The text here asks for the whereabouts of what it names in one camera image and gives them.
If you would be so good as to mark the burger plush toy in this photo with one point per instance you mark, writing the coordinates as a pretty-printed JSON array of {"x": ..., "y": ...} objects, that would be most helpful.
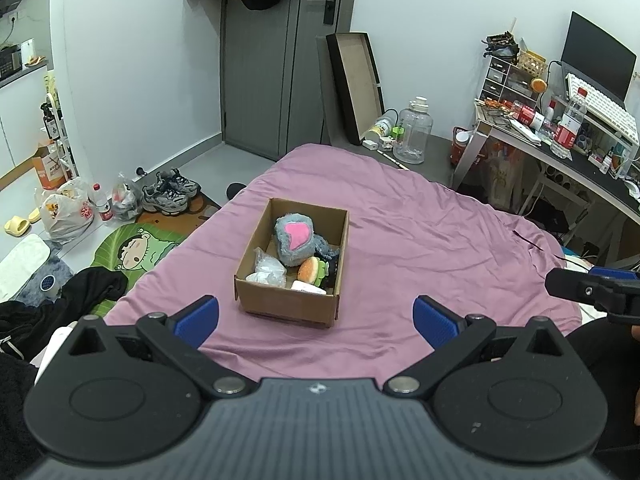
[{"x": 307, "y": 270}]

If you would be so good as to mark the black clothing pile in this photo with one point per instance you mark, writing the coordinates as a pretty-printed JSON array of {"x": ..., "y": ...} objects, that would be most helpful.
[{"x": 75, "y": 295}]

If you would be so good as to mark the white small box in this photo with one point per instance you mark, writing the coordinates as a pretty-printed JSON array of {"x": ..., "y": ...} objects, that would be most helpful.
[{"x": 306, "y": 287}]

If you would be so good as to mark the grey sneaker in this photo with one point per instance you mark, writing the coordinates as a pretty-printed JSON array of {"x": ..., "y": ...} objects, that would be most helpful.
[
  {"x": 182, "y": 185},
  {"x": 165, "y": 200}
]

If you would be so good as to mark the red can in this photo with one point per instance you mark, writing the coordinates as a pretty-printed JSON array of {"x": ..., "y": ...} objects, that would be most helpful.
[{"x": 526, "y": 115}]

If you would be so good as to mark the orange carton box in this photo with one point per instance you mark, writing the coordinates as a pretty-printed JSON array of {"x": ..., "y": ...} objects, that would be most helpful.
[{"x": 47, "y": 170}]

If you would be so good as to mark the printed shopping bag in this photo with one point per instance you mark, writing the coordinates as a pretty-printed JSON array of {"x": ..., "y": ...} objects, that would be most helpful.
[{"x": 505, "y": 180}]

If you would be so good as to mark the small green object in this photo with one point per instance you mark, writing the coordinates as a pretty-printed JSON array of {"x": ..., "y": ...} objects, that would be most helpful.
[{"x": 397, "y": 132}]

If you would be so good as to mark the white desk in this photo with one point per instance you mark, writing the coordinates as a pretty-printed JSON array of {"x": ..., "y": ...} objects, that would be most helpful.
[{"x": 595, "y": 170}]

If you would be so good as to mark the grey plush with pink heart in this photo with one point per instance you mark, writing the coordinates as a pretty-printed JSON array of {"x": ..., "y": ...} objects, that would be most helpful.
[{"x": 286, "y": 255}]

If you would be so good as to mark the white printed plastic bag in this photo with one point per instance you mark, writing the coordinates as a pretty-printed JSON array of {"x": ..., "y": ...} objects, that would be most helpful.
[{"x": 65, "y": 212}]

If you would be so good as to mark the white and green bottle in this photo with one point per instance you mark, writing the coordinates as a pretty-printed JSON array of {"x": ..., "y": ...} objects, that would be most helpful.
[{"x": 377, "y": 129}]

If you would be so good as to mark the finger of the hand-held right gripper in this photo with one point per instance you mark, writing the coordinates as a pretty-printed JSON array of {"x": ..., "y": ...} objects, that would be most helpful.
[
  {"x": 570, "y": 285},
  {"x": 612, "y": 272}
]

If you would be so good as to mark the kitchen shelf rack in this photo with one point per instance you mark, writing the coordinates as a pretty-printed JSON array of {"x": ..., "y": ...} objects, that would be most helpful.
[{"x": 57, "y": 125}]

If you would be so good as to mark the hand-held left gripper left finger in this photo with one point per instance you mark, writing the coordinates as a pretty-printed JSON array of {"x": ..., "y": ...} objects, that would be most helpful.
[{"x": 197, "y": 320}]

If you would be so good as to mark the red label plastic bottle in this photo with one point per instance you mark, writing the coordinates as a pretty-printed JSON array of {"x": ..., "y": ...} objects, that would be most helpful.
[{"x": 102, "y": 205}]

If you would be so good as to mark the black soft item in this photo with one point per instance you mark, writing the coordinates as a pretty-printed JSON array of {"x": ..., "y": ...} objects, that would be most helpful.
[{"x": 333, "y": 272}]

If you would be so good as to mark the yellow slippers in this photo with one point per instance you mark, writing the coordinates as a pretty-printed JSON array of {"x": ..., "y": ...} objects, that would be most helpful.
[{"x": 17, "y": 225}]

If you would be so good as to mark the grey fluffy rug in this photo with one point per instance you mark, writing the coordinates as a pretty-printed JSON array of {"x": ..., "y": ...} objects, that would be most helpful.
[{"x": 57, "y": 272}]

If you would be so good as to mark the brown cardboard box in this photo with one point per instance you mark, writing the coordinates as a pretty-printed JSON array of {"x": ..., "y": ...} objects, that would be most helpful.
[{"x": 285, "y": 310}]

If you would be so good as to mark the white keyboard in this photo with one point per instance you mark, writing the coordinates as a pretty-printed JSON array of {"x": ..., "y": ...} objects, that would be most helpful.
[{"x": 605, "y": 107}]

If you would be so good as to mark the red jar with white lid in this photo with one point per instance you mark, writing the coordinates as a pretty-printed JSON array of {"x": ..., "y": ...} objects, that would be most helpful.
[{"x": 461, "y": 147}]

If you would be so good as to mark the black countertop appliance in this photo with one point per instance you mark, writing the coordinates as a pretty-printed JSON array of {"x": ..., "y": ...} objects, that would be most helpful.
[{"x": 9, "y": 62}]

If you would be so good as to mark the black computer monitor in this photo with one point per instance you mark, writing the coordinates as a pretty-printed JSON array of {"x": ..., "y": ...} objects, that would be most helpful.
[{"x": 595, "y": 55}]

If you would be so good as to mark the pink bed sheet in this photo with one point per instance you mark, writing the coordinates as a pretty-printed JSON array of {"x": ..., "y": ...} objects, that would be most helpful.
[{"x": 400, "y": 220}]

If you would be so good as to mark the white bath mat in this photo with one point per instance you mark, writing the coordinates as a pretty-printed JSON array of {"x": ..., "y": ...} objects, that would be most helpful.
[{"x": 20, "y": 267}]

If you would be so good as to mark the black shallow tray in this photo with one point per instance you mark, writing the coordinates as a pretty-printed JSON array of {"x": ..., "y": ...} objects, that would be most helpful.
[{"x": 355, "y": 85}]

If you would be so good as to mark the grey drawer organizer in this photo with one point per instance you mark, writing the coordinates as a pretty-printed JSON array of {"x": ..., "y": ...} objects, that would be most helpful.
[{"x": 502, "y": 82}]

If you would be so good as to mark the small grey plush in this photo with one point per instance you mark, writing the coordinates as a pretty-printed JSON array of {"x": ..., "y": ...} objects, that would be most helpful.
[{"x": 325, "y": 247}]

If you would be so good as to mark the clear plastic water jug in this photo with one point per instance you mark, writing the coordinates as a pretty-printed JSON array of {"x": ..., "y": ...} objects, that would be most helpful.
[{"x": 412, "y": 135}]

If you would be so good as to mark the clear plastic bag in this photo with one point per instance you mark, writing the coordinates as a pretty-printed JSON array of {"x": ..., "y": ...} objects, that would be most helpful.
[{"x": 125, "y": 197}]

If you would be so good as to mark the green cartoon floor mat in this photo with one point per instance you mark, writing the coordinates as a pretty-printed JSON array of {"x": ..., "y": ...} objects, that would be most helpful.
[{"x": 145, "y": 245}]

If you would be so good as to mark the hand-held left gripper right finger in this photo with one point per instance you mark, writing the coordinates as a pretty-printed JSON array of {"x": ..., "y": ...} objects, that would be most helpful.
[{"x": 435, "y": 322}]

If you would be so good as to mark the black slipper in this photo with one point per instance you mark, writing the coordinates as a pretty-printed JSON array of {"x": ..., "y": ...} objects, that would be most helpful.
[{"x": 235, "y": 191}]

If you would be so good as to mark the white charger plug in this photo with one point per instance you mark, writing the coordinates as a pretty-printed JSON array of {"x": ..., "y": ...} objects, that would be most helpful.
[{"x": 371, "y": 145}]

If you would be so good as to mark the wicker basket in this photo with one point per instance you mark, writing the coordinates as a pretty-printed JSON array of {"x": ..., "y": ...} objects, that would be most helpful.
[{"x": 531, "y": 63}]

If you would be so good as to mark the water bottle with red label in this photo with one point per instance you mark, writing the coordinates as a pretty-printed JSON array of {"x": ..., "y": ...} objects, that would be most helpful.
[{"x": 567, "y": 127}]

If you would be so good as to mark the grey door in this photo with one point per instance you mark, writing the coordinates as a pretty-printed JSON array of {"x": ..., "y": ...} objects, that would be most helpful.
[{"x": 260, "y": 70}]

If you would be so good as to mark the person's black trouser leg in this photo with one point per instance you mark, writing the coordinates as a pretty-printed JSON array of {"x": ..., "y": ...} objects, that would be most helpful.
[{"x": 610, "y": 385}]

